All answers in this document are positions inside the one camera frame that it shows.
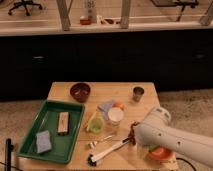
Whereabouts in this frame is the black office chair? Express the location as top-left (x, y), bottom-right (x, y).
top-left (8, 0), bottom-right (43, 16)

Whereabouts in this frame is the white black dish brush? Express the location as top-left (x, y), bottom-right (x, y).
top-left (87, 138), bottom-right (130, 166)

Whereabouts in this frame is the green plastic tray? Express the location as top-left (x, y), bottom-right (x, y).
top-left (17, 100), bottom-right (85, 164)

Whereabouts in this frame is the black cable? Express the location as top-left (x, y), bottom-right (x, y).
top-left (175, 157), bottom-right (198, 171)

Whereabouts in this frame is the bunch of dark grapes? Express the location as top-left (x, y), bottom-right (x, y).
top-left (128, 122), bottom-right (139, 145)

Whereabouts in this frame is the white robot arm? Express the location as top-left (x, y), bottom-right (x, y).
top-left (134, 107), bottom-right (213, 168)

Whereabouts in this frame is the green cucumber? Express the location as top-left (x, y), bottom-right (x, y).
top-left (149, 145), bottom-right (159, 152)

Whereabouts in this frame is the small red bowl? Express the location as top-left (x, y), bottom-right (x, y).
top-left (80, 16), bottom-right (92, 25)

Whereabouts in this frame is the wooden block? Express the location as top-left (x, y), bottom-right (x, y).
top-left (57, 112), bottom-right (69, 135)

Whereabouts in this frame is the metal cup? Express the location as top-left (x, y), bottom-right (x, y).
top-left (132, 87), bottom-right (144, 102)

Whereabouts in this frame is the purple bowl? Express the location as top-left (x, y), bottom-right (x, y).
top-left (70, 83), bottom-right (91, 103)

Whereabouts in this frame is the blue sponge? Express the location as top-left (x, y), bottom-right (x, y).
top-left (36, 130), bottom-right (52, 154)

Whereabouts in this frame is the yellow banana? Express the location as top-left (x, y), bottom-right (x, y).
top-left (84, 111), bottom-right (98, 132)

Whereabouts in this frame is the orange bowl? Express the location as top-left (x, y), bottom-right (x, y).
top-left (148, 147), bottom-right (174, 162)

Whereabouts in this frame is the orange fruit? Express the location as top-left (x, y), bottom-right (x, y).
top-left (113, 102), bottom-right (124, 110)

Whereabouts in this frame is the blue grey cloth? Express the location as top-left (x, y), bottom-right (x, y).
top-left (98, 100), bottom-right (115, 113)

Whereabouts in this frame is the black stand post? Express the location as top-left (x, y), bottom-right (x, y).
top-left (5, 138), bottom-right (14, 171)

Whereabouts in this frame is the small green cup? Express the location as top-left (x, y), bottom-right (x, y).
top-left (88, 117), bottom-right (104, 134)

